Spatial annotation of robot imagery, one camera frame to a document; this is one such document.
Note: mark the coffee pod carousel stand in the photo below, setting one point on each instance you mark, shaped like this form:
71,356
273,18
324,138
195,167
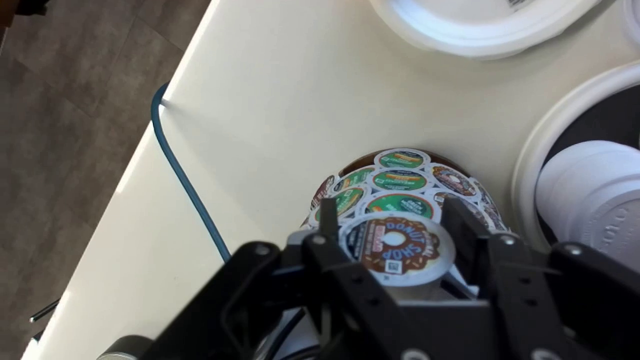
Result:
402,181

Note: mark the white coffee pod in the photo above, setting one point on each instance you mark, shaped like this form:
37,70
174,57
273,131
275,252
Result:
401,251

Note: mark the small white plate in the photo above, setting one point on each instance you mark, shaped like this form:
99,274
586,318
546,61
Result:
481,29

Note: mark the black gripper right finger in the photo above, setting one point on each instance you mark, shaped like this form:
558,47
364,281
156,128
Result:
466,233

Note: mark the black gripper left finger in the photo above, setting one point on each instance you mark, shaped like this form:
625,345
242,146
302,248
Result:
329,221

